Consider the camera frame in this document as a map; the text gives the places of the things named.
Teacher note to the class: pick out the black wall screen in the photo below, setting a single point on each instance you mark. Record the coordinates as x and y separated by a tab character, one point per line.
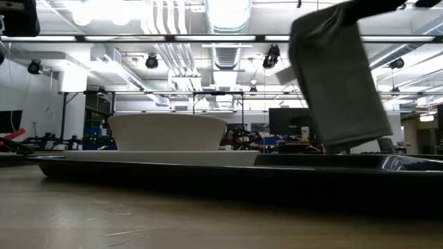
10	121

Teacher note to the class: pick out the grey office chair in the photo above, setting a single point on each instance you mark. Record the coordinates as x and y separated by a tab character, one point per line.
387	146

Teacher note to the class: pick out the black background robot arms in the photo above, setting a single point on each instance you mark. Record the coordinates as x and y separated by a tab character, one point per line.
52	141

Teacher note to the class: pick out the black metal frame stand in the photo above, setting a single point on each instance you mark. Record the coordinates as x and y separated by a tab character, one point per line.
64	114

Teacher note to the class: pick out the black ceiling spotlight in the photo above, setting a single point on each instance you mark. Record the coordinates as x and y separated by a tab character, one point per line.
151	62
253	90
271	57
397	63
34	66

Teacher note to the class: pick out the small black robot arm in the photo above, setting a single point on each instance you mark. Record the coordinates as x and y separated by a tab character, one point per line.
251	136

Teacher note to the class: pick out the person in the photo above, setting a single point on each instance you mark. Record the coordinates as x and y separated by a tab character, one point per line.
231	135

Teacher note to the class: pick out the black serving tray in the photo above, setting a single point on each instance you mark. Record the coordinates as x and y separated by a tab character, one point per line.
242	183

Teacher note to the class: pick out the white pillar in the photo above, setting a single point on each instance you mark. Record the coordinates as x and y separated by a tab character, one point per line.
367	148

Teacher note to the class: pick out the blue box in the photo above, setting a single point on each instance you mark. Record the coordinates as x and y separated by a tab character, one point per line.
268	140

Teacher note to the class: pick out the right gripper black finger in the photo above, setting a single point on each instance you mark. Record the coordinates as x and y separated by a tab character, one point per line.
373	8

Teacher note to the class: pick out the bottle with yellow label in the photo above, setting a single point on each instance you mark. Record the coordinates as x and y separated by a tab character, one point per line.
305	134

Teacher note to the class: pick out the grey cloth napkin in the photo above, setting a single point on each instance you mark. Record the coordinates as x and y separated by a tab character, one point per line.
339	86

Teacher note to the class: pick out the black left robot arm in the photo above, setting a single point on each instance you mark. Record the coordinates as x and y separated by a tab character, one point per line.
20	20

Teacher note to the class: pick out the white plate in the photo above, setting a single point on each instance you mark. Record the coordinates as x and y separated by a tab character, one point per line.
155	158

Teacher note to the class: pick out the overhead frame bar with lights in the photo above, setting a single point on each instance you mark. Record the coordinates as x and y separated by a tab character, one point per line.
259	38

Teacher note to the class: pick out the white bowl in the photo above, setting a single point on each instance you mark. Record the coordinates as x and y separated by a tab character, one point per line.
166	133

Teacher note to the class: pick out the black monitor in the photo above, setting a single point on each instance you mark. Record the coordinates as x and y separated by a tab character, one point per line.
287	122

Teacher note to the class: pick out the small white cup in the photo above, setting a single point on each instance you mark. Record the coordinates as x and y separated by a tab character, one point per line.
228	147

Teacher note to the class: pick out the silver ventilation duct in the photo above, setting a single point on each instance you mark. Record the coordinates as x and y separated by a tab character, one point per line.
226	57

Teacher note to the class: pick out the red strip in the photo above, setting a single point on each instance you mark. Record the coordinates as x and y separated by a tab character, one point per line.
15	133

